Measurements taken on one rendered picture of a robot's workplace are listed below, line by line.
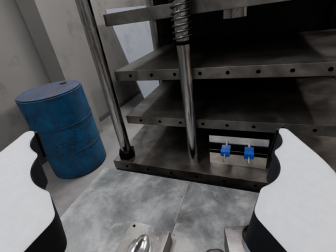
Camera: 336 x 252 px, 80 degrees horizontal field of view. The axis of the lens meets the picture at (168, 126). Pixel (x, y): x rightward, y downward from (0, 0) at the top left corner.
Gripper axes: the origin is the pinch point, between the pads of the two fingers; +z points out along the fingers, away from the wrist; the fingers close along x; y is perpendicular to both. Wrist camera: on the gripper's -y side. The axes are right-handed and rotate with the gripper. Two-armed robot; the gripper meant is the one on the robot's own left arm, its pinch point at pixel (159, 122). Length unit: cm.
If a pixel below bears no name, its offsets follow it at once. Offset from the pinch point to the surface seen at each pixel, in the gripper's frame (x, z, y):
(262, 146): 46, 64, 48
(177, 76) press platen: 7, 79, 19
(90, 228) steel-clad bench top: -30, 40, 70
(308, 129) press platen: 60, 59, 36
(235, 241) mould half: 21, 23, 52
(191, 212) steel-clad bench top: 11, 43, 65
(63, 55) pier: -121, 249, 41
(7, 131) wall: -174, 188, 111
